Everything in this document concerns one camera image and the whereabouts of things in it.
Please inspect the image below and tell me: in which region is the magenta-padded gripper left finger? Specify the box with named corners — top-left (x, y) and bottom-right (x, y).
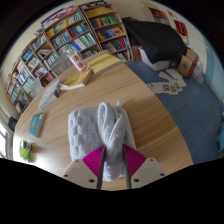
top-left (60, 143), bottom-right (108, 191)

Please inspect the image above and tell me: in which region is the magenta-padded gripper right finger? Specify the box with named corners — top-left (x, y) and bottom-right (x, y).
top-left (122, 143), bottom-right (167, 190)

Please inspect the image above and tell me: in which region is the pale blue waffle towel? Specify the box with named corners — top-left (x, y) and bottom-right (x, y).
top-left (67, 101), bottom-right (138, 183)

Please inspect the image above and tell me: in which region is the green plastic bag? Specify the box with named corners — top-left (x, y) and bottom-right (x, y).
top-left (18, 139), bottom-right (33, 162)

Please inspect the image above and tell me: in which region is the teal hardcover book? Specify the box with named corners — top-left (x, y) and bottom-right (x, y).
top-left (27, 112), bottom-right (46, 139)

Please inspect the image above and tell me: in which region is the window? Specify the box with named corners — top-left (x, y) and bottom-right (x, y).
top-left (0, 122), bottom-right (14, 160)

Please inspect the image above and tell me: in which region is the black office chair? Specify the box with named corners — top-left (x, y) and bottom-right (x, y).
top-left (8, 116), bottom-right (18, 132)

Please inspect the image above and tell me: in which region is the thick grey book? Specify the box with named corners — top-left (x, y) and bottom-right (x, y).
top-left (37, 78), bottom-right (62, 111)

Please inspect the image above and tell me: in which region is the printed paper sheet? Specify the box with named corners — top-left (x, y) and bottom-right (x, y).
top-left (158, 68), bottom-right (185, 83)
top-left (146, 81), bottom-right (188, 96)

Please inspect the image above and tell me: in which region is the grey mesh chair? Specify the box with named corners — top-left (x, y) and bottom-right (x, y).
top-left (49, 53), bottom-right (74, 77)
top-left (29, 77), bottom-right (45, 98)

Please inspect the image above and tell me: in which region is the white box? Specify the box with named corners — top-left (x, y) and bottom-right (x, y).
top-left (138, 48), bottom-right (172, 72)

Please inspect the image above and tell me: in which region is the brown cardboard box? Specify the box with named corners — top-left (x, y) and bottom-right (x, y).
top-left (177, 49), bottom-right (200, 79)

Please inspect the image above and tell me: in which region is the black draped cloth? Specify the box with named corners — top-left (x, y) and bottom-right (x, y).
top-left (121, 16), bottom-right (189, 64)

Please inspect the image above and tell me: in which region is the wooden bookshelf unit with books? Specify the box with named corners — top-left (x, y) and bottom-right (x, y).
top-left (5, 1), bottom-right (133, 114)

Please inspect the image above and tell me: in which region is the red wall poster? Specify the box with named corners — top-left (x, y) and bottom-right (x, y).
top-left (173, 19), bottom-right (190, 45)

